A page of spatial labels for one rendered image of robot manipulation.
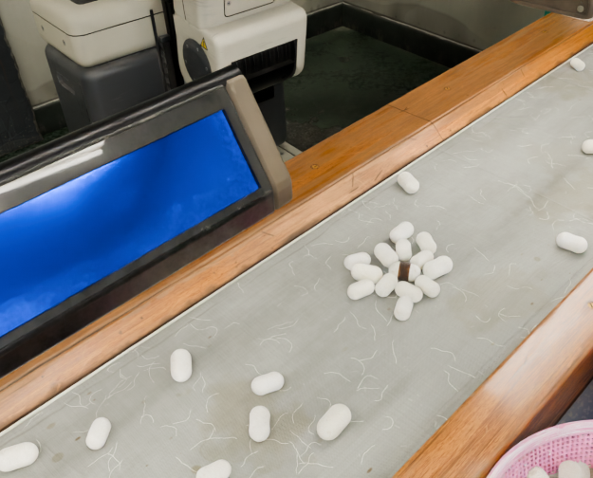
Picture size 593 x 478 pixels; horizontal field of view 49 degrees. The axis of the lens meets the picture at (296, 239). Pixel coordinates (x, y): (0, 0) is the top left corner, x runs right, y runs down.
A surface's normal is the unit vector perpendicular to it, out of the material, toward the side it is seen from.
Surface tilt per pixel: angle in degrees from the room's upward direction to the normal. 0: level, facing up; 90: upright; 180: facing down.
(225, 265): 45
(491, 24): 90
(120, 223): 58
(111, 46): 90
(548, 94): 0
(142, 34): 90
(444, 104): 0
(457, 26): 90
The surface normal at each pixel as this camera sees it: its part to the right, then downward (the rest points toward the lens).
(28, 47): 0.63, 0.46
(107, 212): 0.57, -0.05
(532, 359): -0.04, -0.77
